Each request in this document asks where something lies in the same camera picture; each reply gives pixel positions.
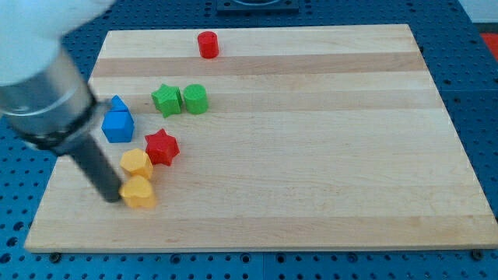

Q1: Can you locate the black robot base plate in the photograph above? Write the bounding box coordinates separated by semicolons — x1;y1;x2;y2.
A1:
216;0;300;14

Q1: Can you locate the small blue block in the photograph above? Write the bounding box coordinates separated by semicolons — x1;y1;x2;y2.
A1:
109;95;128;112

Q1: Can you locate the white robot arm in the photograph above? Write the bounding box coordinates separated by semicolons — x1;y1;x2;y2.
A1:
1;0;121;202

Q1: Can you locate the green cylinder block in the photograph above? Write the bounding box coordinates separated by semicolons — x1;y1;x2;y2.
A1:
184;84;209;114

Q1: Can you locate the red cylinder block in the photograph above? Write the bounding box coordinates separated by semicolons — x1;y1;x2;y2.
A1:
197;31;219;59

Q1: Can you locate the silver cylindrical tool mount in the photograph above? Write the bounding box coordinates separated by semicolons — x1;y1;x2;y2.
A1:
1;50;109;156

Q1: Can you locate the red star block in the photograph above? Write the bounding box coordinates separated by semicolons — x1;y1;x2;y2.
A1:
145;128;180;166

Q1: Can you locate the yellow hexagon block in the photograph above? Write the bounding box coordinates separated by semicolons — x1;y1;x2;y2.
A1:
120;149;153;179

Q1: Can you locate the yellow heart block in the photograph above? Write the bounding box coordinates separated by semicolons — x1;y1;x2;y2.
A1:
118;175;157;208

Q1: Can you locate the green star block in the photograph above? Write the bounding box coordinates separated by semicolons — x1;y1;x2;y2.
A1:
151;84;183;118

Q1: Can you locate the wooden board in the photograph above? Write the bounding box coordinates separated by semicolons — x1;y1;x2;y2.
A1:
25;24;497;253

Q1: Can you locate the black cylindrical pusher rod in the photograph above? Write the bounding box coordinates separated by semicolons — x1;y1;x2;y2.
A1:
68;136;121;203

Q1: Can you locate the blue pentagon block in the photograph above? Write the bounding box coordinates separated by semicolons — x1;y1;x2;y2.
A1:
101;111;135;143

